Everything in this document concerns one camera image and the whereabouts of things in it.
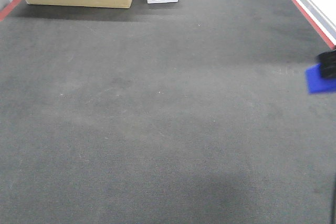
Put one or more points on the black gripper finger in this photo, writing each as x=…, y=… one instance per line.
x=326, y=62

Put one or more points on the blue plastic block part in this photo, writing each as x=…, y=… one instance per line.
x=317, y=84

